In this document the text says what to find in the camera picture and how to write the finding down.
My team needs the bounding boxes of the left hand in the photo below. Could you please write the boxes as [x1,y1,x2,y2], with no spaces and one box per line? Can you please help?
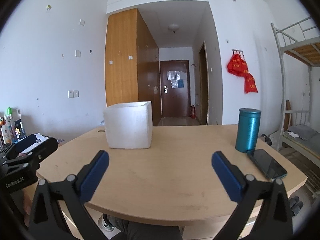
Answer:
[22,189,32,216]

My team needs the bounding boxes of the bottles on side shelf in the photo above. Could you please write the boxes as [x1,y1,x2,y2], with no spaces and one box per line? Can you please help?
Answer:
[1,107,26,147]

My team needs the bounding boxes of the black smartphone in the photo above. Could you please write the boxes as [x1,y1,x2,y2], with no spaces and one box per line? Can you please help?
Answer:
[247,149,287,181]

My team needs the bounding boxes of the teal metal canister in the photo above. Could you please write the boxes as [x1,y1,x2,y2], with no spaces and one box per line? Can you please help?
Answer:
[235,108,261,153]

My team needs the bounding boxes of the white styrofoam box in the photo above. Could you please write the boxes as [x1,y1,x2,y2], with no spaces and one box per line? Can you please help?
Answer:
[103,101,153,149]

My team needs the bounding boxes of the red fire extinguisher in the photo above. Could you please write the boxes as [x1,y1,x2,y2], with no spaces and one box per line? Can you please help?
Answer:
[190,105,196,119]

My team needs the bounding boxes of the wooden wardrobe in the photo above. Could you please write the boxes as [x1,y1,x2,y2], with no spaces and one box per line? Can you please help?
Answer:
[105,9,162,126]

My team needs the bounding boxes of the red hanging bags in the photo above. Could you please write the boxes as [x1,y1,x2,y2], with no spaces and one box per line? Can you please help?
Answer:
[227,53,258,94]

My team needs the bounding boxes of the dark brown entrance door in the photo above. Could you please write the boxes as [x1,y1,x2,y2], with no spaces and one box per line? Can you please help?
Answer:
[160,60,191,118]

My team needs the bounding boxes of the metal bunk bed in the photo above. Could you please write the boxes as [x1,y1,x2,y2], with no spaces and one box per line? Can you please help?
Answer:
[271,17,319,198]

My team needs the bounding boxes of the ceiling lamp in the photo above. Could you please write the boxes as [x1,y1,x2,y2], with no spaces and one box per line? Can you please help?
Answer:
[168,24,180,33]

